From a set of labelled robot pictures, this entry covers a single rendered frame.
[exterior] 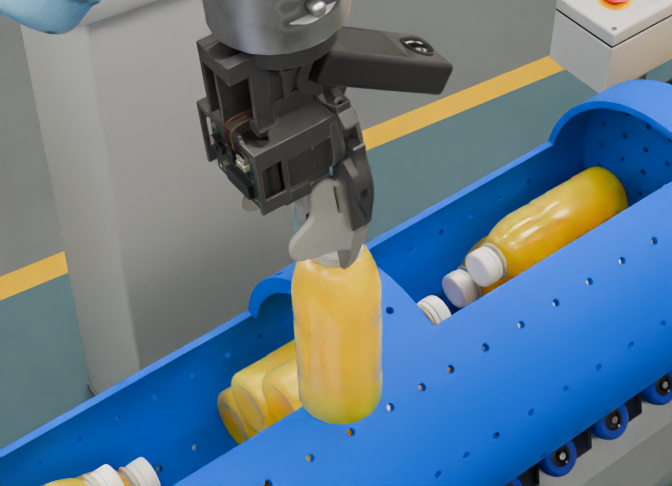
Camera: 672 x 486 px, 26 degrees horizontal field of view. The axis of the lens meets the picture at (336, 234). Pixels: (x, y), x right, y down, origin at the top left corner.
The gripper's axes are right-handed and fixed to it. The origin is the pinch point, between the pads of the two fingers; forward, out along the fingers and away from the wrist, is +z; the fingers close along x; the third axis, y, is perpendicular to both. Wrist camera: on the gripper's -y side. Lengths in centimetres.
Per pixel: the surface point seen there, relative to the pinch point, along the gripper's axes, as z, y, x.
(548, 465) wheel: 49, -22, -1
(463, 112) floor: 144, -118, -138
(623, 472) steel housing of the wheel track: 58, -33, 0
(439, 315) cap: 28.7, -15.8, -9.5
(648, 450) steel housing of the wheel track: 57, -36, 0
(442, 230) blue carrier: 37, -28, -25
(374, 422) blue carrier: 24.0, -1.8, -0.1
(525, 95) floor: 145, -133, -134
